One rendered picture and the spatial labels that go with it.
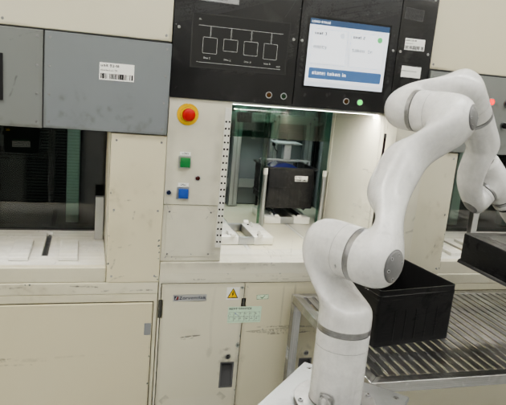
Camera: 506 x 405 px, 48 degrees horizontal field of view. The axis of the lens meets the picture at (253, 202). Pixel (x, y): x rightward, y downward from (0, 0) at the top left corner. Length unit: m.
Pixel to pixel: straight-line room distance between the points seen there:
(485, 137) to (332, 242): 0.57
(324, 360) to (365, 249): 0.28
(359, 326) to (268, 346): 0.86
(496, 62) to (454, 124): 0.96
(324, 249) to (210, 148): 0.71
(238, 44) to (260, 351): 1.05
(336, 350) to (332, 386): 0.08
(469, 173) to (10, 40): 1.32
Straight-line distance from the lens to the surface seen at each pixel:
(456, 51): 2.18
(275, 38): 1.87
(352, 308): 1.28
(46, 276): 1.91
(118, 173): 1.82
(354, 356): 1.31
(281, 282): 2.03
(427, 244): 2.23
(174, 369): 2.06
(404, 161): 1.31
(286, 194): 2.49
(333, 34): 1.94
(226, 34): 1.83
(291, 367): 2.12
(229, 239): 2.13
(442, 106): 1.36
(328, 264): 1.26
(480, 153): 1.66
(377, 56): 2.01
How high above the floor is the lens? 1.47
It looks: 12 degrees down
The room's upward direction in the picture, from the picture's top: 5 degrees clockwise
